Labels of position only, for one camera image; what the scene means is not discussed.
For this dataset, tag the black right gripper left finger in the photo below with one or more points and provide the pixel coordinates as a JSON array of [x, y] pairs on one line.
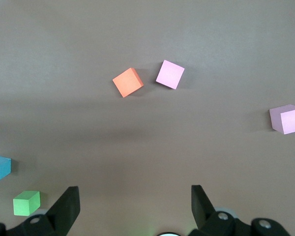
[[64, 209]]

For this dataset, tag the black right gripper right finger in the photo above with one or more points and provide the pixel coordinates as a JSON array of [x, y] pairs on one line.
[[201, 209]]

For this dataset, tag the orange foam cube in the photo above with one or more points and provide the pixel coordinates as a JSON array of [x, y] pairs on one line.
[[127, 82]]

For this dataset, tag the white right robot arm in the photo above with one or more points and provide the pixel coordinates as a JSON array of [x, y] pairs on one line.
[[167, 234]]

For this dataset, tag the green foam cube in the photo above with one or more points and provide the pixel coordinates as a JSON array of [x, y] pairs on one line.
[[25, 204]]

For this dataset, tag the pink foam cube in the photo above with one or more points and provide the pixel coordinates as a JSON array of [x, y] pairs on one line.
[[170, 74], [291, 120]]

